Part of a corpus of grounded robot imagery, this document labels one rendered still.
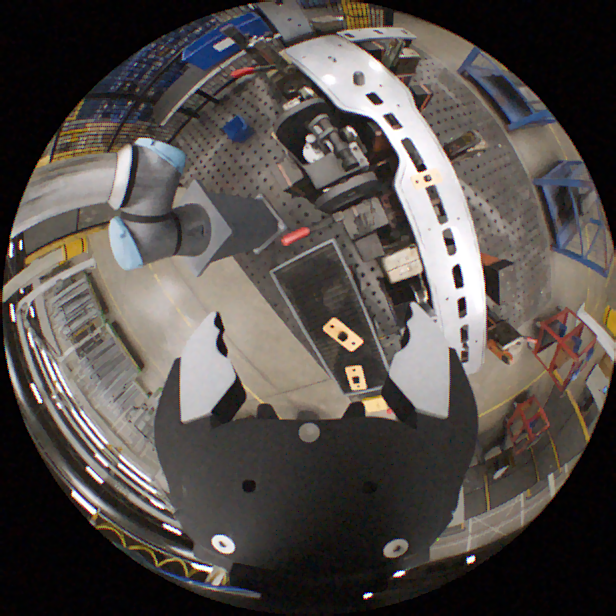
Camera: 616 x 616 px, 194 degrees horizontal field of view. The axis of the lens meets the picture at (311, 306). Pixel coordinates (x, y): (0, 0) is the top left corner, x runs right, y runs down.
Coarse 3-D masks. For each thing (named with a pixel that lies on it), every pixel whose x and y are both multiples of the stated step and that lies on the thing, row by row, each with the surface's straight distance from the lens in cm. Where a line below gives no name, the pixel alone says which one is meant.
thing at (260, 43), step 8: (248, 40) 59; (256, 40) 56; (264, 40) 58; (248, 48) 58; (264, 48) 58; (272, 48) 59; (272, 56) 60; (280, 56) 61; (280, 64) 62; (288, 64) 64
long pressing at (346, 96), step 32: (320, 64) 72; (352, 64) 71; (352, 96) 61; (384, 96) 62; (384, 128) 55; (416, 128) 58; (448, 160) 58; (416, 192) 51; (448, 192) 54; (416, 224) 50; (448, 224) 53; (448, 256) 54; (480, 256) 61; (448, 288) 57; (480, 288) 63; (448, 320) 61; (480, 320) 69; (480, 352) 78
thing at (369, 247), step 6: (366, 234) 42; (372, 234) 38; (354, 240) 42; (360, 240) 38; (366, 240) 38; (372, 240) 38; (378, 240) 38; (360, 246) 38; (366, 246) 38; (372, 246) 38; (378, 246) 38; (360, 252) 38; (366, 252) 38; (372, 252) 38; (378, 252) 38; (366, 258) 38; (372, 258) 38
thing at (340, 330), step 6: (330, 324) 36; (336, 324) 36; (342, 324) 36; (324, 330) 37; (330, 330) 37; (336, 330) 37; (342, 330) 37; (348, 330) 37; (336, 336) 38; (342, 336) 38; (348, 336) 37; (354, 336) 37; (342, 342) 38; (348, 342) 38; (360, 342) 38; (348, 348) 39; (354, 348) 39
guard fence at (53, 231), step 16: (48, 160) 244; (80, 208) 292; (96, 208) 300; (112, 208) 312; (48, 224) 292; (64, 224) 300; (80, 224) 310; (96, 224) 321; (32, 240) 302; (48, 240) 310; (64, 240) 315; (32, 256) 316
